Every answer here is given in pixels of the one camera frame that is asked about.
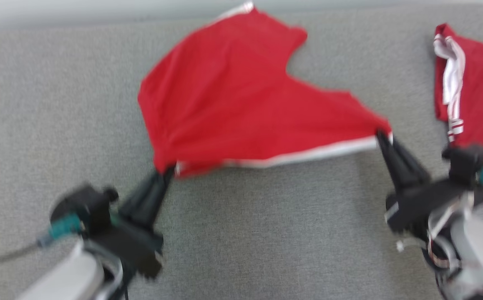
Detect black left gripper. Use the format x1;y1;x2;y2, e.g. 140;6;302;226
88;167;176;279

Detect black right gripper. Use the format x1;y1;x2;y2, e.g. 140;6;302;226
376;132;483;234

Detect red shorts with white stripe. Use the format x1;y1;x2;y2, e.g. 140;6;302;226
137;2;394;180

